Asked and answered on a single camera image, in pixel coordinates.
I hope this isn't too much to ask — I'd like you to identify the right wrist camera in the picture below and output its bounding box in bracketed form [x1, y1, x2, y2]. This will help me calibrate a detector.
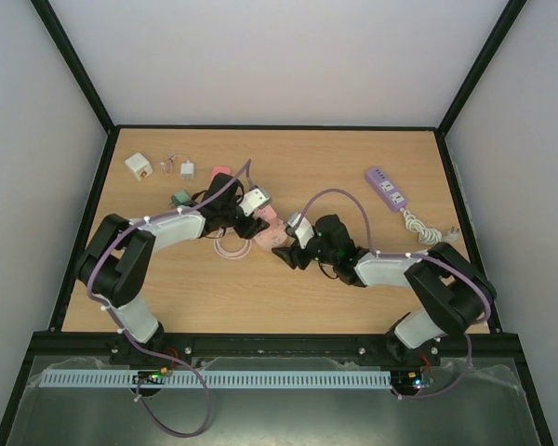
[286, 212, 315, 249]

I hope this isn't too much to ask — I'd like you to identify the purple power strip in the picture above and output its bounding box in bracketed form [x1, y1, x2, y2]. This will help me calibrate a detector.
[364, 166, 407, 212]

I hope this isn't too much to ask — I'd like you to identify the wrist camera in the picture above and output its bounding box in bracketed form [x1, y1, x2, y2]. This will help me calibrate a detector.
[239, 187, 272, 216]
[286, 212, 315, 249]

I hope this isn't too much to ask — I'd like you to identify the white charger plug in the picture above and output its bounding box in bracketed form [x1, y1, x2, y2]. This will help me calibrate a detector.
[179, 161, 195, 180]

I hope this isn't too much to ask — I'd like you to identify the black frame rail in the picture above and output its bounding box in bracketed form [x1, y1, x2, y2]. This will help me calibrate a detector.
[26, 331, 523, 368]

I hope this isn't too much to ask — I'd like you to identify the red pink plug adapter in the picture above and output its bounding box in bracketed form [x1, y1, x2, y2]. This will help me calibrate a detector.
[210, 165, 232, 179]

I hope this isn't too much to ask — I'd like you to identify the green plug adapter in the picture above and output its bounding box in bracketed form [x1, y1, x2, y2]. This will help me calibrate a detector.
[169, 190, 193, 208]

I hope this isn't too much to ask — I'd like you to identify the white power strip cord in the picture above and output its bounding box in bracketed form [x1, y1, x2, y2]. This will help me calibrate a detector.
[401, 207, 461, 246]

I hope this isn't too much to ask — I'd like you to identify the white tiger cube plug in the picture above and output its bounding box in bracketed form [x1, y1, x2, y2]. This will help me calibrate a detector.
[125, 152, 153, 181]

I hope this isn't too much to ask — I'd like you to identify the white slotted cable duct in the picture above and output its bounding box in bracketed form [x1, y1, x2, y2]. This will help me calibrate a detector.
[38, 370, 392, 389]

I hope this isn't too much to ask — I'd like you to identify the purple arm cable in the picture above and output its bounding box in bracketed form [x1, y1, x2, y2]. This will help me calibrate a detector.
[86, 159, 213, 439]
[299, 189, 494, 401]

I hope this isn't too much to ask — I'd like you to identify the grey metal tray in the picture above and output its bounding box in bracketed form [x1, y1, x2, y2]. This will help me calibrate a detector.
[7, 358, 539, 445]

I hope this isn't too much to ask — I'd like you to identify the pale pink socket cube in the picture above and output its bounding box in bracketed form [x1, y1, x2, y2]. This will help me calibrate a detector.
[254, 204, 277, 224]

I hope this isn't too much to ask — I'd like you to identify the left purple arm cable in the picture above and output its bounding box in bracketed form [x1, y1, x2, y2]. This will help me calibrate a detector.
[86, 159, 213, 439]

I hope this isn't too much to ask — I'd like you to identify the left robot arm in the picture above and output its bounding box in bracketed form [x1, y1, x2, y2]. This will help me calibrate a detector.
[75, 173, 271, 345]

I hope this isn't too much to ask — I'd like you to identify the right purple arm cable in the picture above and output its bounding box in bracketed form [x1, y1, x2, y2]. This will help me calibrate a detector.
[299, 189, 494, 401]

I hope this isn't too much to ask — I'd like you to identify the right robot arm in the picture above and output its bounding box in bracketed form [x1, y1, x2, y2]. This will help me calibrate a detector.
[272, 213, 496, 364]

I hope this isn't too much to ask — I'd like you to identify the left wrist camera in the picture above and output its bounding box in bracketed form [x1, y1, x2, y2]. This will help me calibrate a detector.
[239, 187, 272, 216]

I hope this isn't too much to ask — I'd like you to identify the round pink socket base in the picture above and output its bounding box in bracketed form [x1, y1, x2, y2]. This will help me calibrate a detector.
[254, 218, 287, 252]

